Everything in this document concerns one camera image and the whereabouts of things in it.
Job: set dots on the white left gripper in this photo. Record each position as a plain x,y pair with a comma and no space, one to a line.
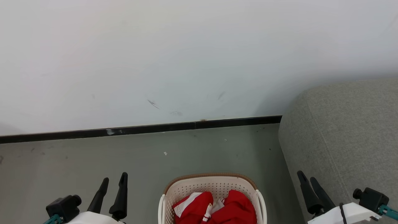
91,218

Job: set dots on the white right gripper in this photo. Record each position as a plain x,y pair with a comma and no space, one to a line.
357,214

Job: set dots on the red and white garment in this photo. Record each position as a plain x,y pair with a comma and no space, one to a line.
238,208

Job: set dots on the grey fabric sofa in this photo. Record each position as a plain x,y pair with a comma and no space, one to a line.
345,130

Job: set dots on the black baseboard strip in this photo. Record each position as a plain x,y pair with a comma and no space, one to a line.
140,129

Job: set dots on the cream perforated laundry basket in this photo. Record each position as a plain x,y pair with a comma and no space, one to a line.
214,185

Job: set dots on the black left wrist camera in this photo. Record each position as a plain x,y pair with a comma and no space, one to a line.
63,207

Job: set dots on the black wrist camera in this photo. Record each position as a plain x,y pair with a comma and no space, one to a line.
371,199
63,207

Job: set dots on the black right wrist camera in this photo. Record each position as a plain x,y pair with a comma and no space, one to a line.
371,199

